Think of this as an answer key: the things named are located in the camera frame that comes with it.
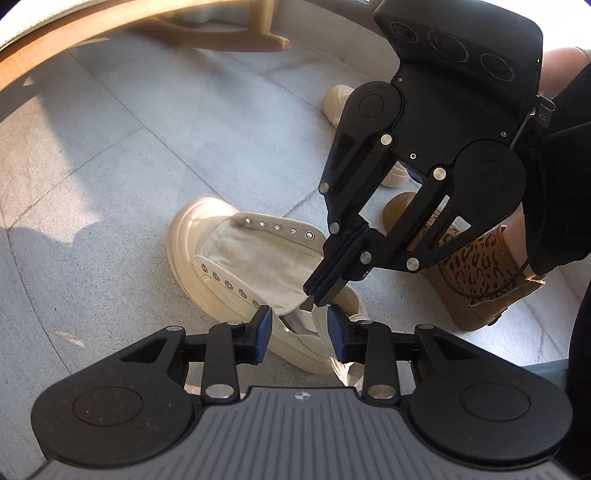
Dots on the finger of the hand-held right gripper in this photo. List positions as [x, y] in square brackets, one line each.
[390, 249]
[328, 265]

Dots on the person's right leg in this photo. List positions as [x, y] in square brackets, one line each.
[563, 184]

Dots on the wooden rocking chair base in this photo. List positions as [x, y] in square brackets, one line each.
[221, 41]

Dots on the leopard print ankle boot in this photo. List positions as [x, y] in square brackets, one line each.
[485, 258]

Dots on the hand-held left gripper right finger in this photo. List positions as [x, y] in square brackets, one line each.
[336, 334]

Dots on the light blue stool leg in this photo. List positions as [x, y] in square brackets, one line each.
[549, 369]

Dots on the person's right forearm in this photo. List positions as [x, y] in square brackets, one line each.
[563, 69]

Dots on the curved wooden furniture frame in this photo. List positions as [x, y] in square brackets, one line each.
[78, 37]

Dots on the cream canvas shoe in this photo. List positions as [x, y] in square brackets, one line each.
[249, 249]
[334, 104]

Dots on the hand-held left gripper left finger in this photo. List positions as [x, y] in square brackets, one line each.
[262, 334]

